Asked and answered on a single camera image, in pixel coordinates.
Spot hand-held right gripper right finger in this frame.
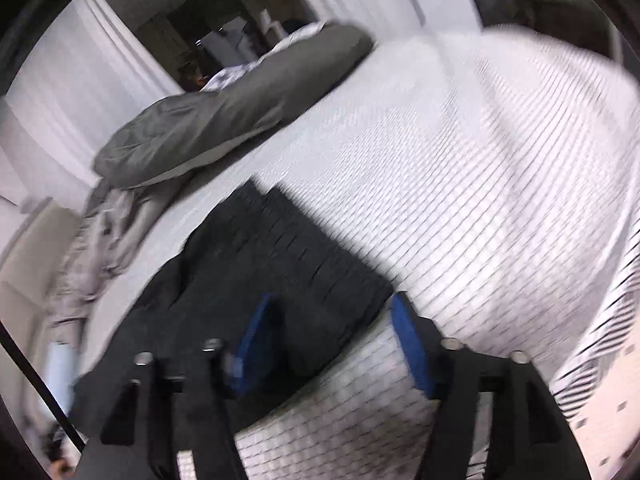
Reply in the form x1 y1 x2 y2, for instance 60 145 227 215
389 291 592 480

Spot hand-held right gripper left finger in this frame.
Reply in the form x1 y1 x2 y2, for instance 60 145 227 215
75 294 281 480

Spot black pants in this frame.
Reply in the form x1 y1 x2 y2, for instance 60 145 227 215
67 180 396 441

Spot grey crumpled blanket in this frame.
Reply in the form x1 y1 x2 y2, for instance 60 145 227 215
47 180 166 326

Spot grey crumpled garment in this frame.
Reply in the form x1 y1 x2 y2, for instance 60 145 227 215
92 22 377 190

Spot beige headboard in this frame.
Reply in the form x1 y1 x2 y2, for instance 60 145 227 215
0 199 83 341

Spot white patterned quilt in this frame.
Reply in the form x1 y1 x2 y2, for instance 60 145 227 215
200 22 326 93

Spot black cable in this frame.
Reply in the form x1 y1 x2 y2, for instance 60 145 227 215
0 322 87 452

